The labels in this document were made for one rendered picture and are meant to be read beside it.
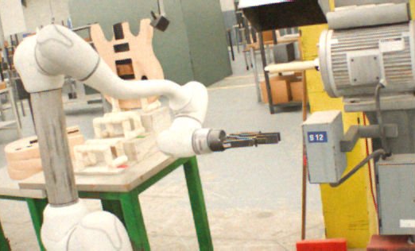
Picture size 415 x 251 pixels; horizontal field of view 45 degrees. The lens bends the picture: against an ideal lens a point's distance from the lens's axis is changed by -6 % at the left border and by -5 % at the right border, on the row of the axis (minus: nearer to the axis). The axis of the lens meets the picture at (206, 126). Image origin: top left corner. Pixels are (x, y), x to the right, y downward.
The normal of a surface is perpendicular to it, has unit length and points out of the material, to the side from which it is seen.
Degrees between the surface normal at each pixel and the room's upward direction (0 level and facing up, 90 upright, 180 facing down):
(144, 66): 90
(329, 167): 90
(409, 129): 90
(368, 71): 90
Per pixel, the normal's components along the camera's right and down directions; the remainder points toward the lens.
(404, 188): -0.44, 0.27
